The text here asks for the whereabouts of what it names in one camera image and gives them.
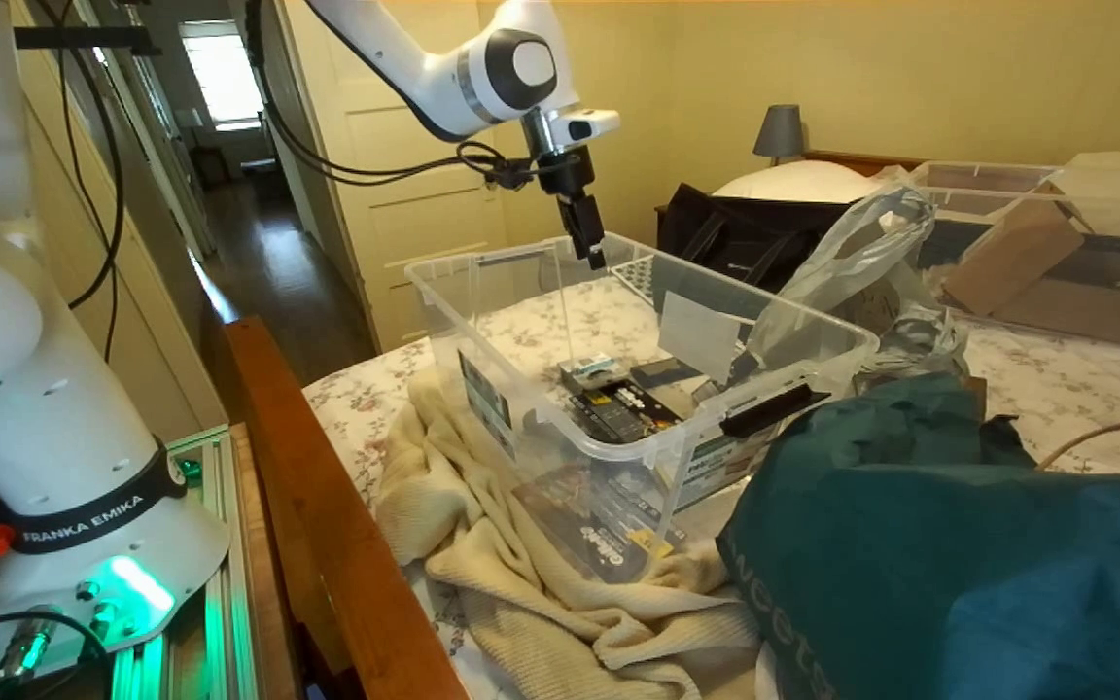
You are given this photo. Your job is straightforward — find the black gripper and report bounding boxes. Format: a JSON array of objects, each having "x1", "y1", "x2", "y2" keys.
[{"x1": 531, "y1": 135, "x2": 609, "y2": 273}]

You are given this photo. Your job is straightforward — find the black remote control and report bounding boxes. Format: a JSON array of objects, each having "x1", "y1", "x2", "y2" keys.
[{"x1": 579, "y1": 386, "x2": 657, "y2": 447}]

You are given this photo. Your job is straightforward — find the clear plastic storage container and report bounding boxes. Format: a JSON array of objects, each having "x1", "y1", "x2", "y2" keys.
[{"x1": 400, "y1": 230, "x2": 881, "y2": 587}]

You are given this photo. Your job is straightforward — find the white paper sheet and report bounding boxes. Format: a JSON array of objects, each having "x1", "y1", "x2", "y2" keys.
[{"x1": 657, "y1": 288, "x2": 755, "y2": 388}]

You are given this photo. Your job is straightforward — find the white closet door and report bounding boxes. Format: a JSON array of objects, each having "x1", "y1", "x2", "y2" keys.
[{"x1": 280, "y1": 0, "x2": 516, "y2": 351}]

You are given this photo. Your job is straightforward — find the white bedside table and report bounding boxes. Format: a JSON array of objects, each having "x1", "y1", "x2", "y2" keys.
[{"x1": 711, "y1": 154, "x2": 916, "y2": 204}]

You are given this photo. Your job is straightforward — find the grey table lamp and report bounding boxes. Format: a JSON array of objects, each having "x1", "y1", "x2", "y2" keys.
[{"x1": 752, "y1": 99, "x2": 811, "y2": 168}]

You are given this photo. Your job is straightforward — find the clear plastic bag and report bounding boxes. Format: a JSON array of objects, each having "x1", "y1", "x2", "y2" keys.
[{"x1": 744, "y1": 181, "x2": 942, "y2": 379}]

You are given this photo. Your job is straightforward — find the brown wooden headboard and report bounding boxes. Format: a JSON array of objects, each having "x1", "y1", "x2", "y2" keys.
[{"x1": 806, "y1": 146, "x2": 924, "y2": 177}]

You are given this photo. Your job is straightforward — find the grey crumpled plastic bag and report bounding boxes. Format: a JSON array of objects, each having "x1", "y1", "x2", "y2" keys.
[{"x1": 862, "y1": 303, "x2": 981, "y2": 386}]

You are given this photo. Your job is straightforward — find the beige towel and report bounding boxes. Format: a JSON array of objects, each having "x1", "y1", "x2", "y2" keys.
[{"x1": 370, "y1": 364, "x2": 765, "y2": 700}]

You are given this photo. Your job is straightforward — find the brown wooden footboard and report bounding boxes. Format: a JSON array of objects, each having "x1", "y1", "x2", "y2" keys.
[{"x1": 201, "y1": 310, "x2": 472, "y2": 700}]

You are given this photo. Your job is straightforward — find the clear plastic storage tray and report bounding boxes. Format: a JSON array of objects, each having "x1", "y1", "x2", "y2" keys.
[{"x1": 905, "y1": 154, "x2": 1072, "y2": 225}]

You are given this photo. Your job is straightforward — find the bright hallway window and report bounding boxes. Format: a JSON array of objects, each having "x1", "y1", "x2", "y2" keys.
[{"x1": 183, "y1": 33, "x2": 263, "y2": 133}]

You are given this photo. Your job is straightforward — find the brown cardboard box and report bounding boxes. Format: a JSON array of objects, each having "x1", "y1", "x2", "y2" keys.
[{"x1": 942, "y1": 191, "x2": 1120, "y2": 356}]

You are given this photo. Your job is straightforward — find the floral bedsheet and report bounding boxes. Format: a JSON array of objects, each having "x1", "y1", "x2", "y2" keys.
[{"x1": 300, "y1": 294, "x2": 1120, "y2": 700}]

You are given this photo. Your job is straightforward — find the green lit robot platform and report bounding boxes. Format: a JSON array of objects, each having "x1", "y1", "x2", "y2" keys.
[{"x1": 98, "y1": 425, "x2": 272, "y2": 700}]

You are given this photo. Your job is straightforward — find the dark fabric bag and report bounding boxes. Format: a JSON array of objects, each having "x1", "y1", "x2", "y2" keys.
[{"x1": 711, "y1": 368, "x2": 1120, "y2": 700}]

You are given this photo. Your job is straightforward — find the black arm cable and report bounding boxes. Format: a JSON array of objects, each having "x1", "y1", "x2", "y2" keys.
[{"x1": 253, "y1": 0, "x2": 551, "y2": 193}]

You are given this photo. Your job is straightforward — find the black hanging cable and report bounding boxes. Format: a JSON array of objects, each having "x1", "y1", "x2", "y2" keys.
[{"x1": 52, "y1": 0, "x2": 131, "y2": 368}]

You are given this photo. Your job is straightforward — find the tan cable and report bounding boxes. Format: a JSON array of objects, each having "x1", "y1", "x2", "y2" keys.
[{"x1": 1035, "y1": 410, "x2": 1120, "y2": 476}]

